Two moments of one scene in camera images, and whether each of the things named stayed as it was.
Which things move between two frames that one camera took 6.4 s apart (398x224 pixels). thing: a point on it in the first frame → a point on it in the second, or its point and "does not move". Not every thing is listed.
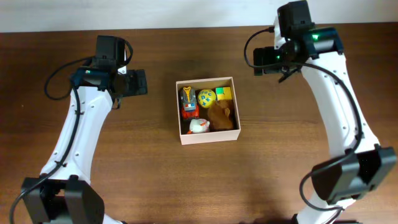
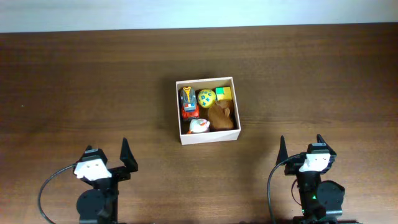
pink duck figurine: (199, 126) does not move
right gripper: (267, 52) → (293, 167)
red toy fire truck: (189, 109) does not move
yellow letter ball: (206, 97) does not move
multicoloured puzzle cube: (224, 93) does not move
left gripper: (140, 83) → (127, 157)
